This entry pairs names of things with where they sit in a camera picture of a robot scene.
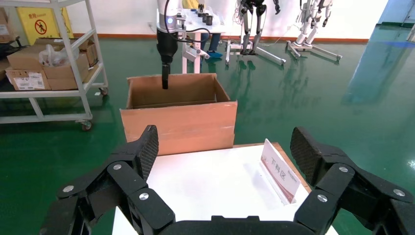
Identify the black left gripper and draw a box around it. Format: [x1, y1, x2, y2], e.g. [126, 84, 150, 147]
[156, 29, 179, 90]

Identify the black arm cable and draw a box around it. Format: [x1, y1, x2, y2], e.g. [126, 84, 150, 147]
[163, 0, 203, 44]

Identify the white shelf cart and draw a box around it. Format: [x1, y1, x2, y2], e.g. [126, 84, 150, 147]
[0, 0, 109, 132]

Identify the white floor stand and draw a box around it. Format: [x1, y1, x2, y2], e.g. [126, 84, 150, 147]
[286, 39, 344, 62]
[224, 32, 288, 67]

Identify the cardboard box white label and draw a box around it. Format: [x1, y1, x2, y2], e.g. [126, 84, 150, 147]
[4, 68, 52, 92]

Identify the small taped cardboard box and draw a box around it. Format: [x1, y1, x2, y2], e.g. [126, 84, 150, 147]
[0, 8, 16, 44]

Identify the open flap cardboard box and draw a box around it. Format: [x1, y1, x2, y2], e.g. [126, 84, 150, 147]
[34, 37, 98, 67]

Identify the low plain cardboard box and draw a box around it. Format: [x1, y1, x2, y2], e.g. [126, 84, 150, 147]
[46, 63, 99, 91]

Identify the black humanoid robot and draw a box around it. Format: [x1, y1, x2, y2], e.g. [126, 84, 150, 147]
[236, 0, 281, 55]

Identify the acrylic table sign red stripe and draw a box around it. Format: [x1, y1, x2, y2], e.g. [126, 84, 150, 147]
[260, 139, 302, 205]

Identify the wide plain cardboard box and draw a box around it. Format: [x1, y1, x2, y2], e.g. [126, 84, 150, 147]
[7, 48, 90, 80]

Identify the person in blue trousers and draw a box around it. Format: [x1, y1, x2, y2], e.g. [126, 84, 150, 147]
[182, 0, 224, 60]

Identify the yellow warning sign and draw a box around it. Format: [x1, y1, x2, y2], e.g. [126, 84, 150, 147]
[16, 6, 74, 46]

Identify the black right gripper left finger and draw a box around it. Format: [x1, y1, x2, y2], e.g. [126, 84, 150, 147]
[39, 124, 177, 235]

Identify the white table with items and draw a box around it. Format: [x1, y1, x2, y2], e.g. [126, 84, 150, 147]
[156, 8, 228, 74]

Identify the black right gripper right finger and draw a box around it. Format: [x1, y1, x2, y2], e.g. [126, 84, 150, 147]
[290, 126, 415, 235]

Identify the clear plastic bag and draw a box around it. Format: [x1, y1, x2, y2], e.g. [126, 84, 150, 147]
[39, 44, 80, 67]

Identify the large open cardboard box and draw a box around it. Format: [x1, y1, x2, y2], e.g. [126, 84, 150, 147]
[120, 72, 238, 156]

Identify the white humanoid robot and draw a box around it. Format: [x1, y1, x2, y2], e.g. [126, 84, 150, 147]
[297, 0, 335, 46]

